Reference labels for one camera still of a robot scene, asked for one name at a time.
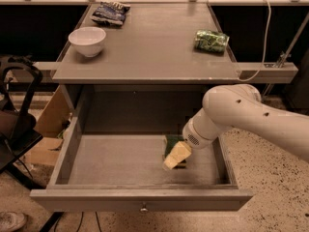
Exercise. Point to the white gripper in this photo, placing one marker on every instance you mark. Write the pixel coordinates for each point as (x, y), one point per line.
(192, 137)

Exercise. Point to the green and yellow sponge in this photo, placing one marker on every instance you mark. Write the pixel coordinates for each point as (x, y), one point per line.
(170, 141)

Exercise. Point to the green soda can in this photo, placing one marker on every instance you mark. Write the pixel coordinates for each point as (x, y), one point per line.
(210, 41)

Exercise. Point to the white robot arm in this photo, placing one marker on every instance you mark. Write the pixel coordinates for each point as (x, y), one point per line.
(239, 106)

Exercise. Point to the open grey top drawer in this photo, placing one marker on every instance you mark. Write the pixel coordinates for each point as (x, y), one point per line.
(115, 167)

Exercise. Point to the grey cabinet with top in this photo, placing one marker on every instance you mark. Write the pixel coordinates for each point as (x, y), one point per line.
(148, 70)

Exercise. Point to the cardboard box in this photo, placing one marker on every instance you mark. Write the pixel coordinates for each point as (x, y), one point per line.
(50, 124)

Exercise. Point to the white ceramic bowl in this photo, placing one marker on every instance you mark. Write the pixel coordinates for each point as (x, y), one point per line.
(88, 41)

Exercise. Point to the blue chip bag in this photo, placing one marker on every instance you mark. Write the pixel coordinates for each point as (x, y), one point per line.
(110, 13)

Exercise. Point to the shoe tip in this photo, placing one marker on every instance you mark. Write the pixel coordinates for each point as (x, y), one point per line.
(11, 221)

